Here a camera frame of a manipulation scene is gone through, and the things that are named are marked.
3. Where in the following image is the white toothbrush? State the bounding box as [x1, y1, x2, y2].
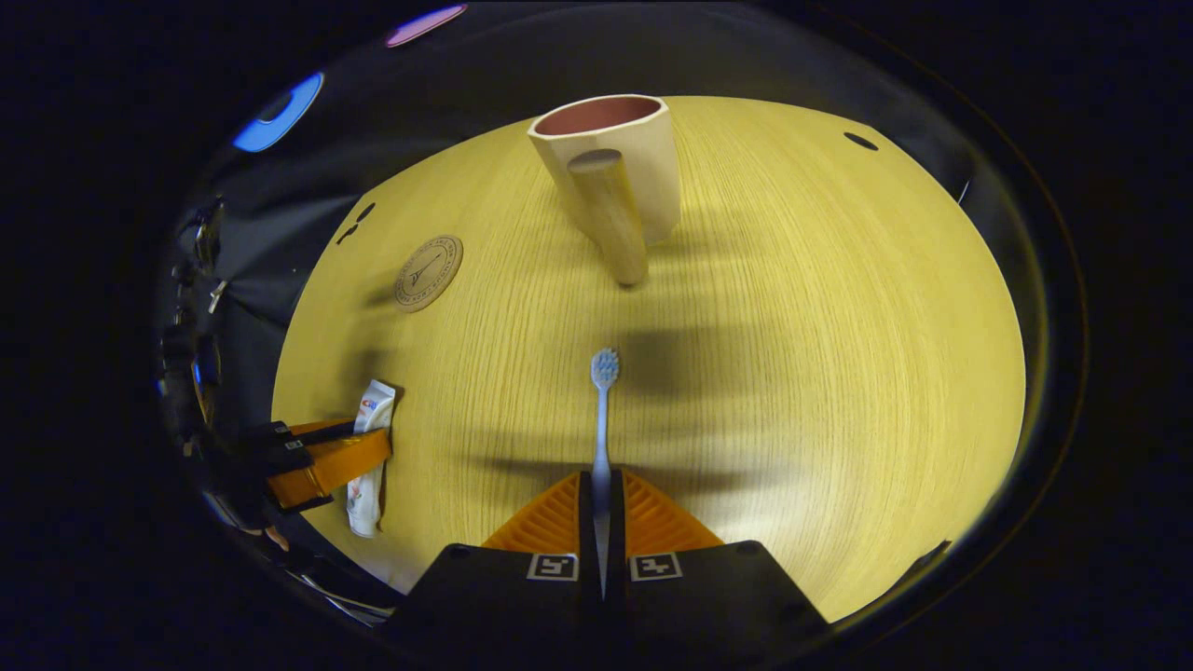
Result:
[590, 349, 622, 597]

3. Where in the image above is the shiny metal object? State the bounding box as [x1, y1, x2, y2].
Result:
[284, 564, 397, 627]

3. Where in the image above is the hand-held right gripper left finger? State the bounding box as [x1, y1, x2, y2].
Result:
[387, 471, 597, 653]

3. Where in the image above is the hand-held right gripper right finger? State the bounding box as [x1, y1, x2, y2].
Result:
[608, 469, 830, 653]

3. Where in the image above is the beige cup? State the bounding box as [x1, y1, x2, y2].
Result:
[528, 94, 682, 287]

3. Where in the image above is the white toothpaste tube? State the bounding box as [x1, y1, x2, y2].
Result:
[346, 379, 397, 539]

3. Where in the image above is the round cork coaster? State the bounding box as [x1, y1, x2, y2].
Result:
[392, 235, 464, 312]

